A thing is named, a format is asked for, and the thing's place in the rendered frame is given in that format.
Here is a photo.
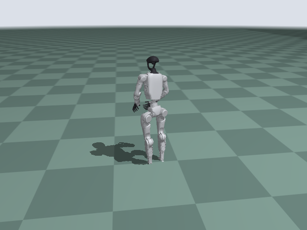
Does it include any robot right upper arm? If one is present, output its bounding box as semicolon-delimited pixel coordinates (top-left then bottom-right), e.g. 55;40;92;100
162;75;169;95

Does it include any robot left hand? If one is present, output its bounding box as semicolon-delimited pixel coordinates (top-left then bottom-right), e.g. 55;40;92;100
132;104;140;112

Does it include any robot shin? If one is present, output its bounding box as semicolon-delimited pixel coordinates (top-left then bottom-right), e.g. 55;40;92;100
145;140;153;164
158;133;166;160

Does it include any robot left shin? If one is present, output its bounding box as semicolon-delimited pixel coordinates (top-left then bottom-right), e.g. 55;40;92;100
145;140;153;164

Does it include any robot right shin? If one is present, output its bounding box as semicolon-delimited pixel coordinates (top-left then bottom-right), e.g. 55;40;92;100
158;133;166;160

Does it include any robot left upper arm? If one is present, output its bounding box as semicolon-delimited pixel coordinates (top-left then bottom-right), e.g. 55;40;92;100
134;74;148;97

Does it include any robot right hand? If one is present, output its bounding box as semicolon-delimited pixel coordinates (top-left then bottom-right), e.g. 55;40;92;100
143;101;157;110

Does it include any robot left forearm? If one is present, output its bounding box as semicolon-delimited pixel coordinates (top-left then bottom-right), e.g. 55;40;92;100
133;95;140;106

